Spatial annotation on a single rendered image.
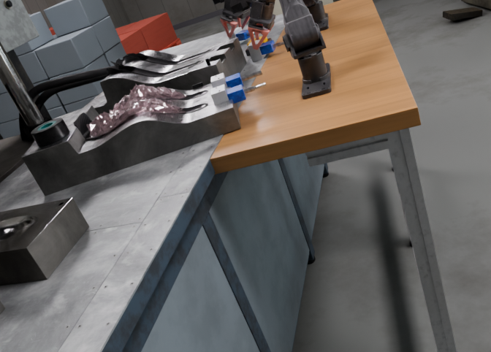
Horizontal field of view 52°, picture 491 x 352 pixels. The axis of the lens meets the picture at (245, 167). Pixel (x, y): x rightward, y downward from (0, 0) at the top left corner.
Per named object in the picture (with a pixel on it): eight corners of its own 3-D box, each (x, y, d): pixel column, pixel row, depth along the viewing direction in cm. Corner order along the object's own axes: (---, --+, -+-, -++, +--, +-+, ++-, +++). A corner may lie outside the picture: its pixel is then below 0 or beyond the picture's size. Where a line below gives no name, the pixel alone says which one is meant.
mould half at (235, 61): (246, 63, 165) (233, 23, 159) (226, 93, 143) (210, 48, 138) (120, 97, 183) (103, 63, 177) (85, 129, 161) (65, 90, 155)
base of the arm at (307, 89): (292, 69, 116) (322, 60, 114) (297, 44, 133) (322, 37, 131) (302, 100, 119) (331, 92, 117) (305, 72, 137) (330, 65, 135)
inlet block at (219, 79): (264, 79, 134) (257, 60, 131) (265, 84, 129) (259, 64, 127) (218, 95, 135) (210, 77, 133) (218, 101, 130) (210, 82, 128)
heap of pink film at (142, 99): (188, 93, 135) (177, 66, 132) (185, 115, 119) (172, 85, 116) (99, 124, 137) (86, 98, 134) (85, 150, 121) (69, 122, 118)
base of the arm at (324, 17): (302, 12, 168) (322, 5, 166) (304, -1, 185) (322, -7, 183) (308, 34, 171) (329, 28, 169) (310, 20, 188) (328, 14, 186)
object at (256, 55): (293, 47, 163) (288, 31, 161) (290, 52, 159) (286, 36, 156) (256, 57, 168) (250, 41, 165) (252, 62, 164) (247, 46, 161)
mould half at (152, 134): (236, 94, 140) (222, 57, 135) (240, 128, 116) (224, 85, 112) (71, 152, 144) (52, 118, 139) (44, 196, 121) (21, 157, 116)
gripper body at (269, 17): (248, 24, 155) (252, 0, 151) (255, 15, 163) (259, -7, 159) (268, 29, 154) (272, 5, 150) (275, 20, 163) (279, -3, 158)
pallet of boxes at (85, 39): (149, 101, 480) (98, -13, 434) (119, 135, 418) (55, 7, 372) (56, 127, 515) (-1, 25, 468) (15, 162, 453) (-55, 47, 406)
